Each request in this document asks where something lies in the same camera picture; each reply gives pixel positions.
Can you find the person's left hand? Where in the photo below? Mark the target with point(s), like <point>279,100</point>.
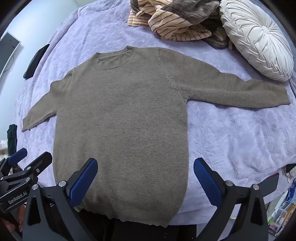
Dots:
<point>20,219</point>

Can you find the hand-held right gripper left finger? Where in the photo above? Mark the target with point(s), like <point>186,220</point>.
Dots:
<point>84,183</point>

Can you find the black flat device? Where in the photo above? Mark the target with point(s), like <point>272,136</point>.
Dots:
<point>270,185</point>

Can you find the white-framed monitor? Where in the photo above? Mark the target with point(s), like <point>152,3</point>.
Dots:
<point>8,53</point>

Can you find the brown knit sweater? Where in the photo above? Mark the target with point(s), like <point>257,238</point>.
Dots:
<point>124,120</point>

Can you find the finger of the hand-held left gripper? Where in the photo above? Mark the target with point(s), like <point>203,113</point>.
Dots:
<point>18,155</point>
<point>41,160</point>

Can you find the pile of colourful packets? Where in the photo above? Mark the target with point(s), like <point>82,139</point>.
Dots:
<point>283,208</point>

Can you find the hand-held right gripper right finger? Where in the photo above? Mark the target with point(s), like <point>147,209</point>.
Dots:
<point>207,183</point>

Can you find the dark hanging cloth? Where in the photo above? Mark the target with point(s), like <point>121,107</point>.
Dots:
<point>12,139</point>

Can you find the white round pleated cushion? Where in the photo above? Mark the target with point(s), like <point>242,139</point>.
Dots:
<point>256,39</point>

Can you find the black smartphone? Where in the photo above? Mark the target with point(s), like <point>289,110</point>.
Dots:
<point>35,62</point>

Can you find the lavender textured bed blanket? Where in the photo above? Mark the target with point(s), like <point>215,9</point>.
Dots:
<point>231,139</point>

